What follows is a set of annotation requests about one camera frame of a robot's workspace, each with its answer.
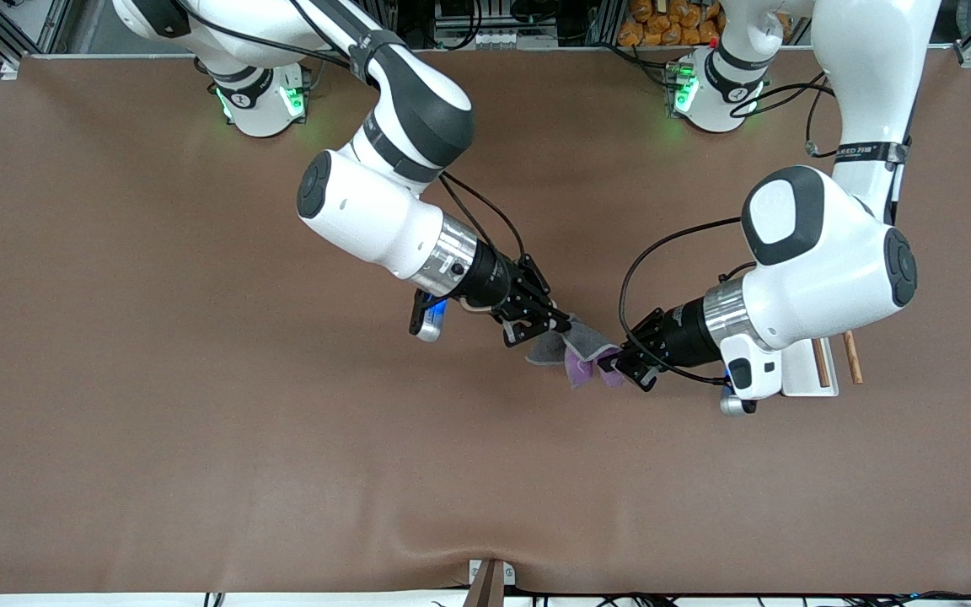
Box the white rack with wooden rods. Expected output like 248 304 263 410
779 330 864 398

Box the white connector block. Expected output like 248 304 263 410
465 30 561 51

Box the metal table clamp bracket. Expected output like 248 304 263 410
462 558 518 607

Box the grey and purple towel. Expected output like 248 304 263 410
525 325 626 391

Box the pile of orange objects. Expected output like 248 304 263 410
618 0 727 48

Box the brown table cover mat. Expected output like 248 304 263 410
0 49 971 596

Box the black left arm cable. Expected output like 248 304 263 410
618 74 839 389

